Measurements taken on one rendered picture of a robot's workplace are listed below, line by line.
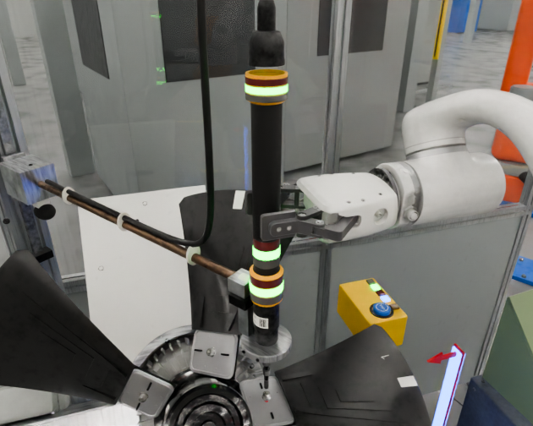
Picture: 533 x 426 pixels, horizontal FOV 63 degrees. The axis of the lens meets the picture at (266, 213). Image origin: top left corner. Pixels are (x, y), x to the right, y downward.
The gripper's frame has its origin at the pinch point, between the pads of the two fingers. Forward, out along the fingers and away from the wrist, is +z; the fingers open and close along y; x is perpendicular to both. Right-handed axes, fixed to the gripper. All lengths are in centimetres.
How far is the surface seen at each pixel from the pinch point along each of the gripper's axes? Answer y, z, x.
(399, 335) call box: 21, -40, -49
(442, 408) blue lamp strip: 0, -34, -46
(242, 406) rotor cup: -4.2, 4.6, -26.7
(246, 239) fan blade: 13.4, -1.0, -11.4
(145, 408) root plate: 3.6, 17.4, -31.6
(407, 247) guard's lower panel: 70, -76, -60
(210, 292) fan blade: 11.7, 5.5, -19.0
